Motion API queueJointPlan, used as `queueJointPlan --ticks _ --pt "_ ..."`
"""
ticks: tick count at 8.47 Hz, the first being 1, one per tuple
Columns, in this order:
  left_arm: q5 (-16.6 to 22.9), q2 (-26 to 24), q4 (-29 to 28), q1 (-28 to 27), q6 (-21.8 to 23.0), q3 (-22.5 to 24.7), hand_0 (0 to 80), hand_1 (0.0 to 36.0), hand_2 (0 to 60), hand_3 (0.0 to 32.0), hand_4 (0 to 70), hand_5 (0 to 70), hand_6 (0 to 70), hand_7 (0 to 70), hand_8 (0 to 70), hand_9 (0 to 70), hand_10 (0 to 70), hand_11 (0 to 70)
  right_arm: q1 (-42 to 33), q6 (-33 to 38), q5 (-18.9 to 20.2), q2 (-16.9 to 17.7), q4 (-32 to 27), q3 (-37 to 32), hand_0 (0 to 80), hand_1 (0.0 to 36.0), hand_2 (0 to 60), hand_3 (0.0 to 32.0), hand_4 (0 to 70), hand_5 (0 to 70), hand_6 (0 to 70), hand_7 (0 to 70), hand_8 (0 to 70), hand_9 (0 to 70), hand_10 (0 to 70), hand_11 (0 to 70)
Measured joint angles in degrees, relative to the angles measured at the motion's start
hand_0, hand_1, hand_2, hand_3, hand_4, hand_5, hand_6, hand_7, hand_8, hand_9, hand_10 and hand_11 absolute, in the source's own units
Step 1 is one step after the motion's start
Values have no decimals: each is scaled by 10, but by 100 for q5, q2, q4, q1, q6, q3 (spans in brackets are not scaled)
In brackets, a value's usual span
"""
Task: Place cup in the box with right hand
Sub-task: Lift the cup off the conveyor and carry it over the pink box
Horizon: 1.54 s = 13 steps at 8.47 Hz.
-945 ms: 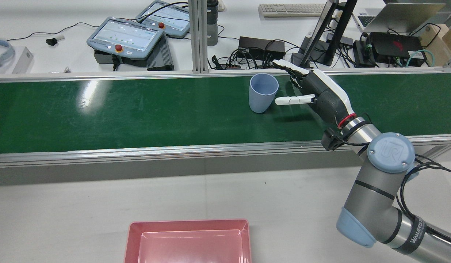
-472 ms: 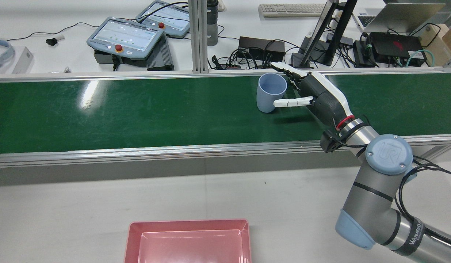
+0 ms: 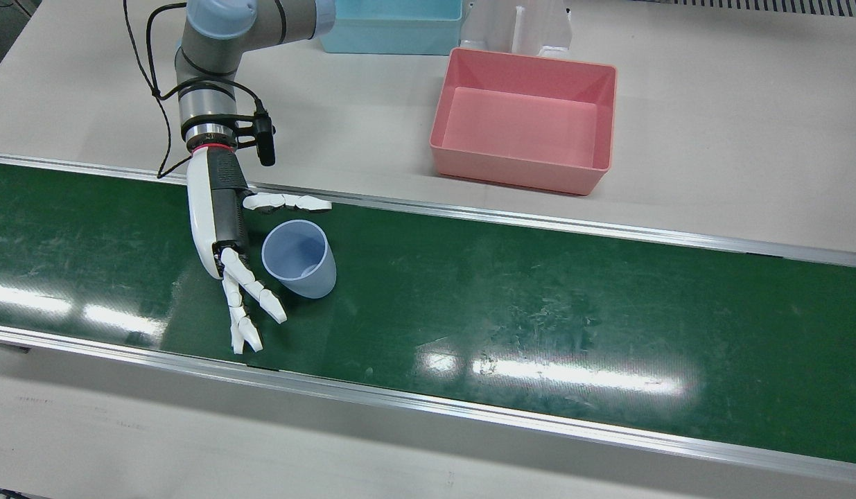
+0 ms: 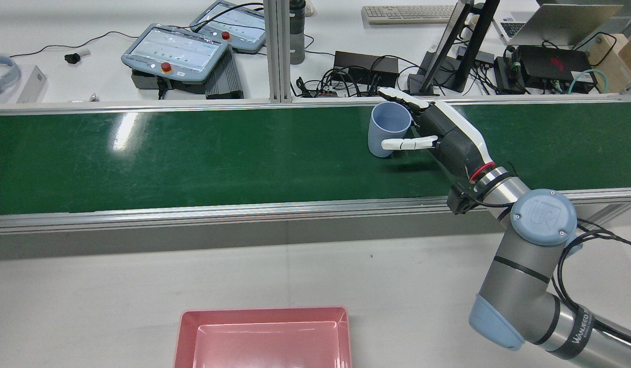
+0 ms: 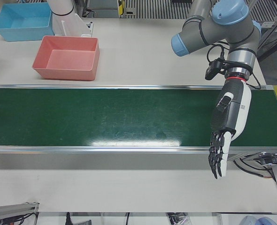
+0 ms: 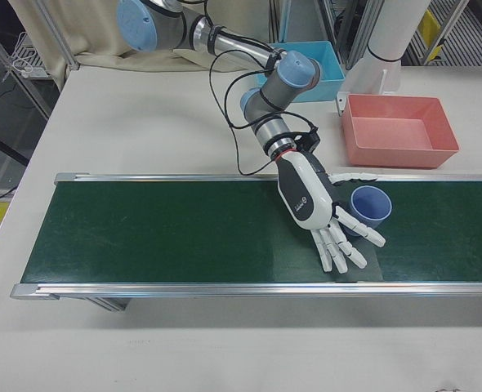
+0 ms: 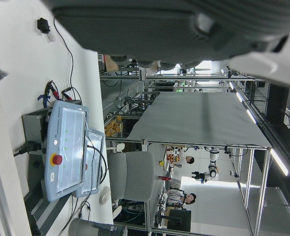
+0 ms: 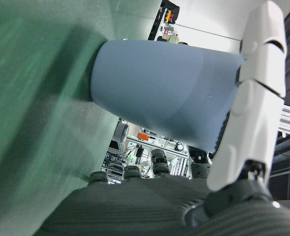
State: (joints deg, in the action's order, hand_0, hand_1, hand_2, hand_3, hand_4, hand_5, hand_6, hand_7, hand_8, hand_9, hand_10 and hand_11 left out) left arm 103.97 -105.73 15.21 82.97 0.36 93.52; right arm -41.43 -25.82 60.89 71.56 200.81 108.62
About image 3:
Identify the right robot hand grey white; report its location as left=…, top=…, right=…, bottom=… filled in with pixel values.
left=186, top=146, right=333, bottom=356

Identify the light blue plastic cup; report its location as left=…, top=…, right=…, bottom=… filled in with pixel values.
left=261, top=220, right=337, bottom=299

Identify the light blue plastic box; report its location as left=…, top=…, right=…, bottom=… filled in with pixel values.
left=319, top=0, right=464, bottom=56

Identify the pink plastic box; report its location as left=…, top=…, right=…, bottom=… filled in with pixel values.
left=429, top=47, right=618, bottom=197

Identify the green conveyor belt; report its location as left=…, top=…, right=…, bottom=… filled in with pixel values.
left=0, top=154, right=856, bottom=486

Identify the white plastic stand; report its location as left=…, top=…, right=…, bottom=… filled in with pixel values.
left=460, top=0, right=574, bottom=60

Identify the grey ribbed floor mat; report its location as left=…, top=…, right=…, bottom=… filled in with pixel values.
left=632, top=0, right=856, bottom=18

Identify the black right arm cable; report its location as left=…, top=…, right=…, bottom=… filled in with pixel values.
left=123, top=0, right=262, bottom=180

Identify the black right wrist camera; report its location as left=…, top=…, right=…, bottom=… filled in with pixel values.
left=251, top=114, right=277, bottom=167

